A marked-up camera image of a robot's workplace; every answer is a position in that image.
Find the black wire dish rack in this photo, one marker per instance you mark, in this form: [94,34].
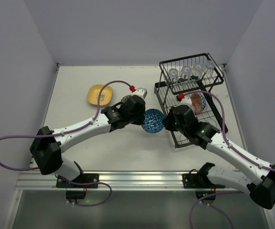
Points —
[190,79]

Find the blue lattice red-white bowl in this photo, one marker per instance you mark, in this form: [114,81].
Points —
[153,121]

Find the clear glass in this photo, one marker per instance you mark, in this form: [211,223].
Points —
[197,70]
[172,76]
[209,67]
[185,73]

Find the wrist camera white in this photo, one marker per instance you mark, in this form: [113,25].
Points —
[141,92]
[184,100]

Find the yellow panda plate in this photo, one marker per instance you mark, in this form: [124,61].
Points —
[105,96]

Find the pink floral-inside bowl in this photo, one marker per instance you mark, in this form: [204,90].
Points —
[125,98]

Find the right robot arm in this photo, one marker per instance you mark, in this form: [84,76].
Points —
[254,176]

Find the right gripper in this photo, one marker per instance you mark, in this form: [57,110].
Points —
[169,120]

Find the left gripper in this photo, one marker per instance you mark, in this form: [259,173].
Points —
[139,114]

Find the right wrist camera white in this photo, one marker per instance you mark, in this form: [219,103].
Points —
[184,100]

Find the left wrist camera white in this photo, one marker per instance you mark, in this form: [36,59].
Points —
[141,92]

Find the orange blue patterned bowl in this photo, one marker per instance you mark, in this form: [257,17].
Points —
[198,102]

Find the aluminium mounting rail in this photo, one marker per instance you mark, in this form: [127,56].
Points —
[118,181]

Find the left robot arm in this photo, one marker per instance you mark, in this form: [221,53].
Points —
[49,145]

